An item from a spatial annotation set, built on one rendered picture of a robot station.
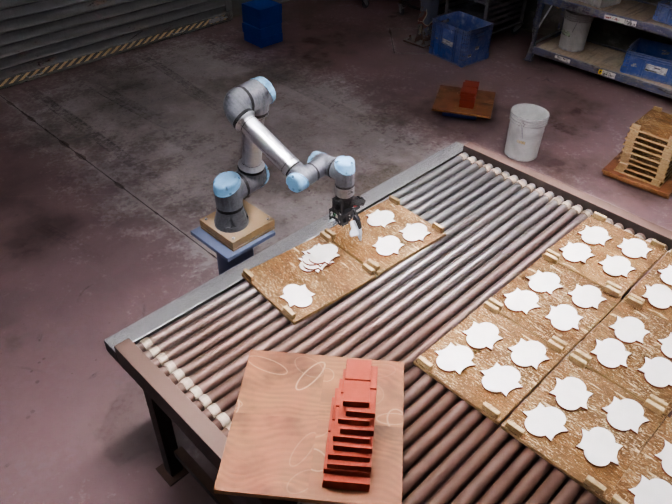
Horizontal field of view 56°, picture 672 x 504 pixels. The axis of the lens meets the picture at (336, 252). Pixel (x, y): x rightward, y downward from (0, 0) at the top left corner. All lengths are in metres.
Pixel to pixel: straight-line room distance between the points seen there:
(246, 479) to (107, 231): 2.93
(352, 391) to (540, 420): 0.72
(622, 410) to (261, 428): 1.14
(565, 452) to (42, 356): 2.70
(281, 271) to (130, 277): 1.71
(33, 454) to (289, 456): 1.76
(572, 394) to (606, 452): 0.22
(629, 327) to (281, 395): 1.30
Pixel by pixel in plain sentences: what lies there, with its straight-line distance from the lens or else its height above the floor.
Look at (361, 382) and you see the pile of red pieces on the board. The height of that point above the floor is 1.29.
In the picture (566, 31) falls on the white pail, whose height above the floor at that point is 0.32.
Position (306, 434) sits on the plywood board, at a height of 1.04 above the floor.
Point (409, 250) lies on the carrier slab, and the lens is 2.66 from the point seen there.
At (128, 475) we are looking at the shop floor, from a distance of 3.16.
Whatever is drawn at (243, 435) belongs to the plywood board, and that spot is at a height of 1.04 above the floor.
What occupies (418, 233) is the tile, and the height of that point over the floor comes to 0.94.
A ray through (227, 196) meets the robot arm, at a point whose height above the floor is 1.10.
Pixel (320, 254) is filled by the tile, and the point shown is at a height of 0.97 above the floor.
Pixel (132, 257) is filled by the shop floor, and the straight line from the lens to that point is 4.23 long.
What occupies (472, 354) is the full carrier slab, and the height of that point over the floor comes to 0.95.
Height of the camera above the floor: 2.60
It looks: 39 degrees down
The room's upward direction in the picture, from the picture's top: 1 degrees clockwise
